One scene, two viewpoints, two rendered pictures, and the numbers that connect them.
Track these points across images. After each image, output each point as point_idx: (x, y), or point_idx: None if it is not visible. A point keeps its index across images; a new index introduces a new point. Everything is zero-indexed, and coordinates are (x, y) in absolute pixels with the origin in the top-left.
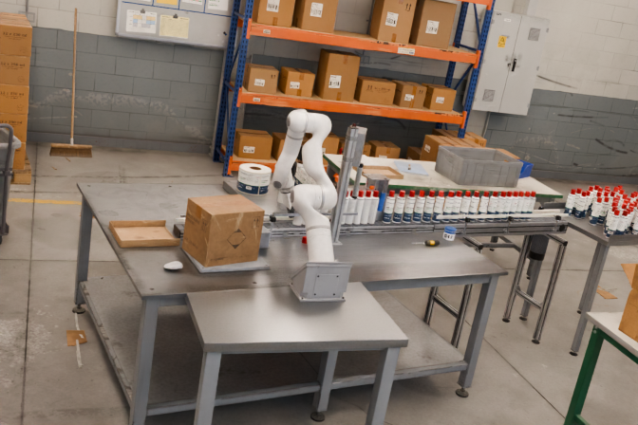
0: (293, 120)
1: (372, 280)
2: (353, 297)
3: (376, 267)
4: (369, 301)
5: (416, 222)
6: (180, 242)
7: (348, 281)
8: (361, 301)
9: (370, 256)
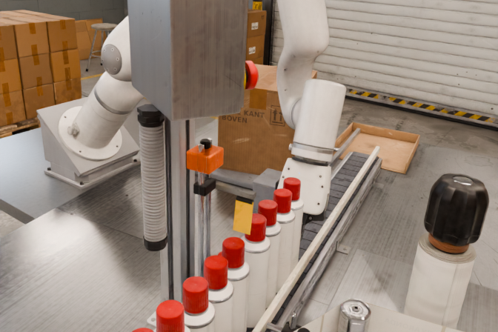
0: None
1: (11, 233)
2: (35, 184)
3: (12, 277)
4: (4, 188)
5: None
6: (339, 161)
7: (58, 209)
8: (19, 182)
9: (42, 317)
